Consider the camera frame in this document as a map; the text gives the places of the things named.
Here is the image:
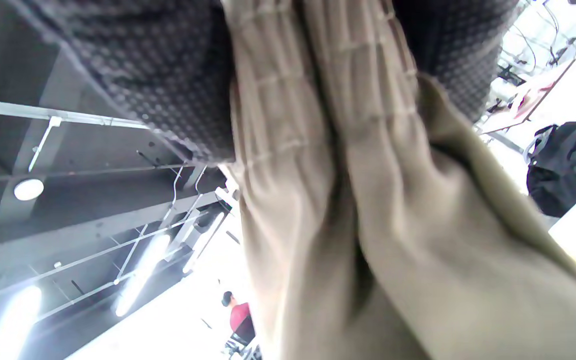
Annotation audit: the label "black backpack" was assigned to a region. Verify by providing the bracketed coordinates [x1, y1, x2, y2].
[525, 116, 576, 218]

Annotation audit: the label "tan shorts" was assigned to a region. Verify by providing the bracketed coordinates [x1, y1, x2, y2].
[220, 0, 576, 360]

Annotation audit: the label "round ceiling light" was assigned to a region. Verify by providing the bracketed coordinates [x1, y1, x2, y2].
[14, 178, 45, 202]

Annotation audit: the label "person's right hand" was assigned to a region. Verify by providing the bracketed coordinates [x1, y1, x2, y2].
[23, 0, 519, 163]

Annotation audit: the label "long ceiling light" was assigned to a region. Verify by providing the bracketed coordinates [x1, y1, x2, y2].
[0, 285, 44, 360]
[113, 232, 171, 318]

